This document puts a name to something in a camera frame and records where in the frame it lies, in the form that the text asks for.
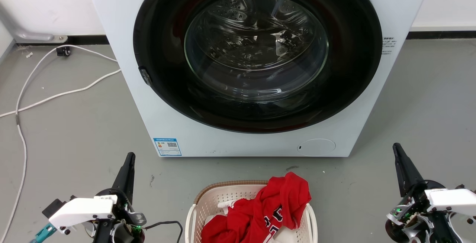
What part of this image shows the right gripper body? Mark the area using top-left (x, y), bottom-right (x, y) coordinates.
top-left (385, 179), bottom-right (447, 243)

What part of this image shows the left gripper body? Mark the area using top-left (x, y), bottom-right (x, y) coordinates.
top-left (94, 188), bottom-right (147, 243)

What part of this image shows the red jersey garment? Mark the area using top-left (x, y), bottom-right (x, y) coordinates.
top-left (201, 172), bottom-right (312, 243)

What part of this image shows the grey drain pipe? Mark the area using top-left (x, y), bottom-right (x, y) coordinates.
top-left (0, 2), bottom-right (68, 44)

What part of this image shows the beige plastic laundry basket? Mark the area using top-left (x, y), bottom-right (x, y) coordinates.
top-left (185, 180), bottom-right (318, 243)

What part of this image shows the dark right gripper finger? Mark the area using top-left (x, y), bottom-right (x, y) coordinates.
top-left (393, 143), bottom-right (410, 198)
top-left (396, 143), bottom-right (425, 192)

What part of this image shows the teal cable connector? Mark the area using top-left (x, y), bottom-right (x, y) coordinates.
top-left (30, 223), bottom-right (57, 243)

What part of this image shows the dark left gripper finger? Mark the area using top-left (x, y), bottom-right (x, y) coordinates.
top-left (111, 153), bottom-right (131, 197)
top-left (125, 152), bottom-right (136, 205)

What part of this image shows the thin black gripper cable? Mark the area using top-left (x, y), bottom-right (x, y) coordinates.
top-left (144, 221), bottom-right (184, 243)

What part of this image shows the round white filter cover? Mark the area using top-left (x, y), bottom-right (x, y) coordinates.
top-left (297, 139), bottom-right (336, 157)

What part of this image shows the white garment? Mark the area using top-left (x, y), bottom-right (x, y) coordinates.
top-left (204, 200), bottom-right (238, 226)

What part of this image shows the small black text sticker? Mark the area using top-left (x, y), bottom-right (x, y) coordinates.
top-left (382, 37), bottom-right (397, 55)

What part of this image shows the black round washer door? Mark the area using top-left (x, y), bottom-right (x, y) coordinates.
top-left (133, 0), bottom-right (383, 134)

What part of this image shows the blue energy label sticker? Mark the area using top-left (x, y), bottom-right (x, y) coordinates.
top-left (153, 137), bottom-right (182, 157)

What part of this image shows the white power cable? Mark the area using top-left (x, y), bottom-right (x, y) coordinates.
top-left (0, 69), bottom-right (122, 119)
top-left (0, 45), bottom-right (118, 243)

